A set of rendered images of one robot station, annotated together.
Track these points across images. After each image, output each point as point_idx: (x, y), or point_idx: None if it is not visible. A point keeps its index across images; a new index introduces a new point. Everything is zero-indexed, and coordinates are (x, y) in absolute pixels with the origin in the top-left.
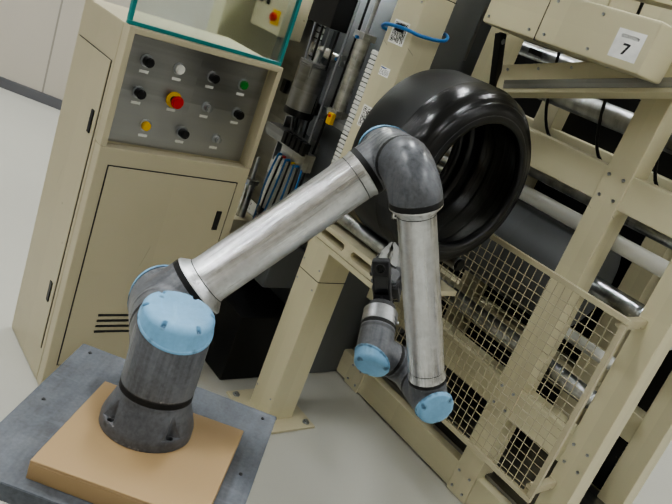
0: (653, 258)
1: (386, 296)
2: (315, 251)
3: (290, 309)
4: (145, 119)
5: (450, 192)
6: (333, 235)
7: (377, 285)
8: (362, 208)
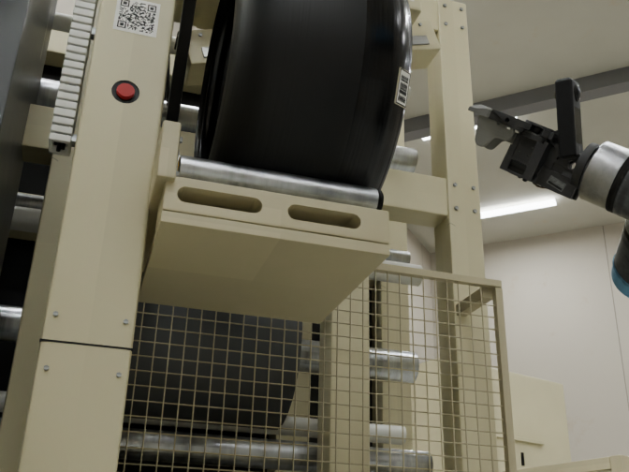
0: (394, 262)
1: (581, 147)
2: (91, 286)
3: (51, 460)
4: None
5: None
6: (219, 191)
7: (577, 125)
8: (310, 107)
